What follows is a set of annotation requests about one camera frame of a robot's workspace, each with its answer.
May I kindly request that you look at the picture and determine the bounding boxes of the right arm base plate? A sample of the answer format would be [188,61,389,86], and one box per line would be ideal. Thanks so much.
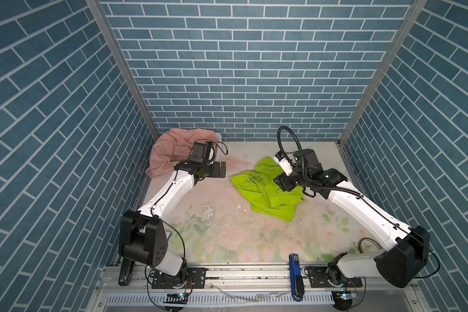
[304,266,363,289]

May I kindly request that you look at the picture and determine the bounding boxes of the brown tape roll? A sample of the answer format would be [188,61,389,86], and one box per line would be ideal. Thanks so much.
[357,237,382,254]

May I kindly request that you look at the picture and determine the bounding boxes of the neon green shorts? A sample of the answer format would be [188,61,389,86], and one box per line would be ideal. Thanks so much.
[231,157,304,222]

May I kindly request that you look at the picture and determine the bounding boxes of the aluminium front rail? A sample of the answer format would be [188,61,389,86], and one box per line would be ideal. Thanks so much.
[96,263,401,293]

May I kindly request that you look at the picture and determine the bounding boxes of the pink shorts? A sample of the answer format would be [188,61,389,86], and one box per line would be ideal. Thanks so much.
[145,128,211,179]

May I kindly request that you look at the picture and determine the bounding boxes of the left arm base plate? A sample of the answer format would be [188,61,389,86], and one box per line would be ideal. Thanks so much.
[151,267,207,290]

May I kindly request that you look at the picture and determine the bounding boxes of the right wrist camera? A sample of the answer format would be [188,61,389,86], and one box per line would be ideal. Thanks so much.
[274,155,293,176]

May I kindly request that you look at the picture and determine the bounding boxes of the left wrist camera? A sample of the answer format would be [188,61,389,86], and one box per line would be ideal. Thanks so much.
[188,141,216,164]

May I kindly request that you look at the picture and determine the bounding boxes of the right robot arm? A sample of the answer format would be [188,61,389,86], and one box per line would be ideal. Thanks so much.
[274,149,430,288]

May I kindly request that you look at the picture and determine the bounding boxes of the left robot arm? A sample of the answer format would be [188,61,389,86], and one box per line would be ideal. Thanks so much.
[118,161,226,278]

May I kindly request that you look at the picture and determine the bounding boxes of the white slotted cable duct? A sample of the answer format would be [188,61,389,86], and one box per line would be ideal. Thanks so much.
[106,291,335,308]

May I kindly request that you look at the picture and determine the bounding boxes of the black stapler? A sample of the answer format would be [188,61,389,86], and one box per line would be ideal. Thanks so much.
[118,258,135,286]

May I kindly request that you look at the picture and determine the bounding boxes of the blue handheld tool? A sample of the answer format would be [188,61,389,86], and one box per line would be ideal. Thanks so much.
[289,253,305,302]

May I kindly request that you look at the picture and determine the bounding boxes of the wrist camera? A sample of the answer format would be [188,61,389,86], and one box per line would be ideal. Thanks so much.
[188,141,216,164]
[274,155,293,176]

